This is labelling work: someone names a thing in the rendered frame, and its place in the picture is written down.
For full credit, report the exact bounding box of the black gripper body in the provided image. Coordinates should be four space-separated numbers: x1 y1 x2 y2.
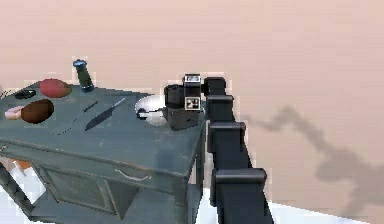
163 84 201 132

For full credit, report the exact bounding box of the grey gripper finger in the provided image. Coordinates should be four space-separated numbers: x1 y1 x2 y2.
137 112 168 120
136 105 167 115

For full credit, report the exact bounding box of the white bowl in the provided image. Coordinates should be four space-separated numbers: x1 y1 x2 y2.
134 94 168 127

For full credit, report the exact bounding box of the dark kitchen knife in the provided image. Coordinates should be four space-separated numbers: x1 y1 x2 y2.
84 96 128 132

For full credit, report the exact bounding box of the blue-grey wooden table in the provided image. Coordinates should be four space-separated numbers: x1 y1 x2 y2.
0 81 208 224

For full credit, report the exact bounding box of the dark green bottle blue cap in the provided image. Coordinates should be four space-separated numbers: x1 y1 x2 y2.
72 58 96 94

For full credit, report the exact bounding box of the pink round food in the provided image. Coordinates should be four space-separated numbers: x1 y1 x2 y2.
4 105 26 121

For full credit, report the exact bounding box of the black ring-shaped dish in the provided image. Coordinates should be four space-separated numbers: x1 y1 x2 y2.
14 88 37 101

